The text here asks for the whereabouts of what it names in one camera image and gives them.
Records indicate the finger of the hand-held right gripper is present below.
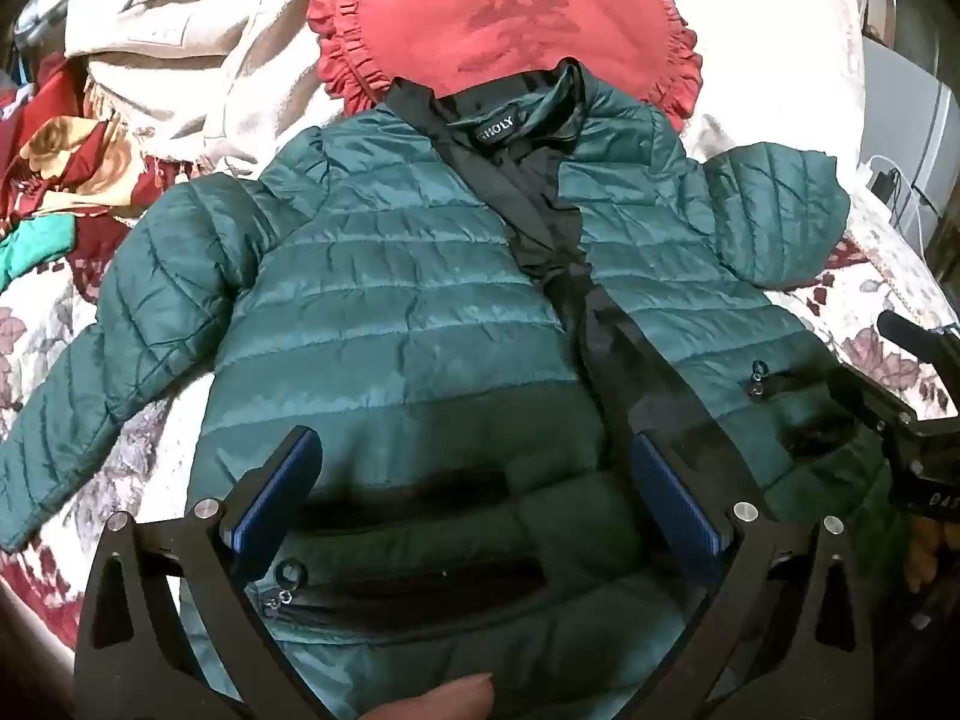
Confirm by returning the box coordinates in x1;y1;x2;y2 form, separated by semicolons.
876;309;960;352
829;362;922;430

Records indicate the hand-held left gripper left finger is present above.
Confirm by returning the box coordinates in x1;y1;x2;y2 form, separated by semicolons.
73;425;353;720

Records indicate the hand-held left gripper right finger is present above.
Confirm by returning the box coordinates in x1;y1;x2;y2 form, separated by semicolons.
622;429;880;720

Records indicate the green puffer jacket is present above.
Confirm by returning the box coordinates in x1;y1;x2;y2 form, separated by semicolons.
0;60;901;720

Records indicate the person's left hand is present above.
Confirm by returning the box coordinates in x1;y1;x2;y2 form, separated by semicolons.
360;673;496;720

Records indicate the white appliance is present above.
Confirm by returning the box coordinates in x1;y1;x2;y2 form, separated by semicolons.
862;37;960;241

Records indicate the floral bedsheet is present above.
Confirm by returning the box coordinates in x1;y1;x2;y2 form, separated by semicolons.
0;154;960;638

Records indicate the teal cloth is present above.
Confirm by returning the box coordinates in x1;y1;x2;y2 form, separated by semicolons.
0;214;80;293

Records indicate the red and yellow floral cloth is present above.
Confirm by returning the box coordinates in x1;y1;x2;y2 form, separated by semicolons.
0;52;151;220

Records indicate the beige blanket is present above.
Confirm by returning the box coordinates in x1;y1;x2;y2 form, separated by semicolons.
64;0;871;188

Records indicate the red ruffled pillow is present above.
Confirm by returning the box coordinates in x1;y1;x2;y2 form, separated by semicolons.
306;0;704;132

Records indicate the charger with white cable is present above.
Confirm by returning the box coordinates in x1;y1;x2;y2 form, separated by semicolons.
866;156;935;241

